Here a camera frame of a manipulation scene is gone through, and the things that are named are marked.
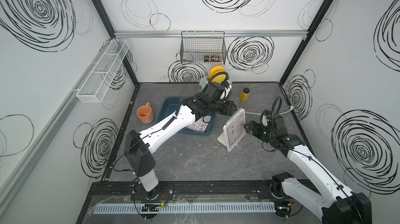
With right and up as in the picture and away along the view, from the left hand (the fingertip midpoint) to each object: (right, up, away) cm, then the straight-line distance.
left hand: (234, 108), depth 73 cm
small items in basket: (-10, +27, +15) cm, 33 cm away
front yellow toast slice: (-7, +23, +25) cm, 35 cm away
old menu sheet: (+2, -10, +8) cm, 13 cm away
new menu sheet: (-16, -12, +23) cm, 31 cm away
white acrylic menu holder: (-4, -15, +5) cm, 17 cm away
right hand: (+10, -12, +8) cm, 17 cm away
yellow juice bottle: (+14, +7, +31) cm, 34 cm away
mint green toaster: (-14, +17, +30) cm, 37 cm away
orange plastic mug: (-52, -5, +25) cm, 58 cm away
